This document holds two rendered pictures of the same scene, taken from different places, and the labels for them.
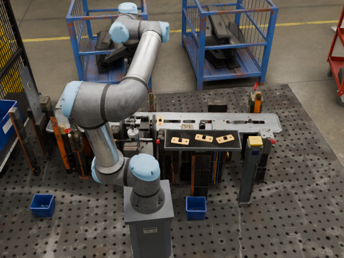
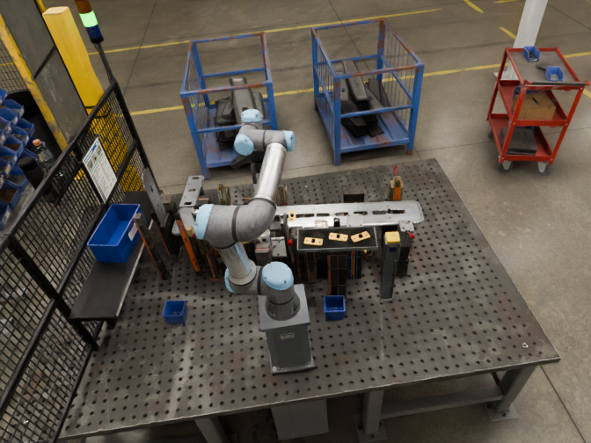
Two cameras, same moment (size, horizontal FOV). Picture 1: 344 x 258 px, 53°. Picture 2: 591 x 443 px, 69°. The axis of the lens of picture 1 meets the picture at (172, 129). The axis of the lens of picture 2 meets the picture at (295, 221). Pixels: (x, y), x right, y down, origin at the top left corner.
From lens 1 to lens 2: 0.34 m
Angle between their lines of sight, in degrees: 4
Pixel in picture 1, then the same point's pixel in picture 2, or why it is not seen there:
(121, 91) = (251, 214)
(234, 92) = (375, 171)
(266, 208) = (410, 304)
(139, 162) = (272, 272)
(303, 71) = (459, 133)
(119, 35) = (244, 147)
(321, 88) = (480, 152)
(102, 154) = (235, 268)
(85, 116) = (218, 239)
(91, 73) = (212, 151)
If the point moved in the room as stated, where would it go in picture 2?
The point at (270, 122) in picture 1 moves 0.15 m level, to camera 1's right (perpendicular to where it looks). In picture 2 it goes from (412, 210) to (439, 208)
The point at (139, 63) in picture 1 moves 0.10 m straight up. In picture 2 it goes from (266, 181) to (262, 156)
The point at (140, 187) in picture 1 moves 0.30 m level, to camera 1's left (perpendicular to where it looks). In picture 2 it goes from (273, 295) to (199, 301)
